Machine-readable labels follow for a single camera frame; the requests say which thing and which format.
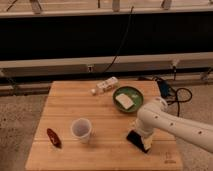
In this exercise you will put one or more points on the white sponge block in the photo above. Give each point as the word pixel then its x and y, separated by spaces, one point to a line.
pixel 124 100

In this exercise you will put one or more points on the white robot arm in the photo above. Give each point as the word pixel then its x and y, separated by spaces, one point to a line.
pixel 153 115

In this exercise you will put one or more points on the white ceramic cup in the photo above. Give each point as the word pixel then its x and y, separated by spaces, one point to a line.
pixel 81 130

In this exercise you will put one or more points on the green round plate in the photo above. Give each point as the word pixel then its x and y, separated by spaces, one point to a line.
pixel 135 95

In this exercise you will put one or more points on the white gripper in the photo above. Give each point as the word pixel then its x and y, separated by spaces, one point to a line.
pixel 144 141

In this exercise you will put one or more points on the dark red chili pepper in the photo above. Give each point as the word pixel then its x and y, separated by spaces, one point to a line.
pixel 54 138

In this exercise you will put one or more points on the blue power adapter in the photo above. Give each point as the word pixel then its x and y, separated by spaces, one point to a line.
pixel 164 88

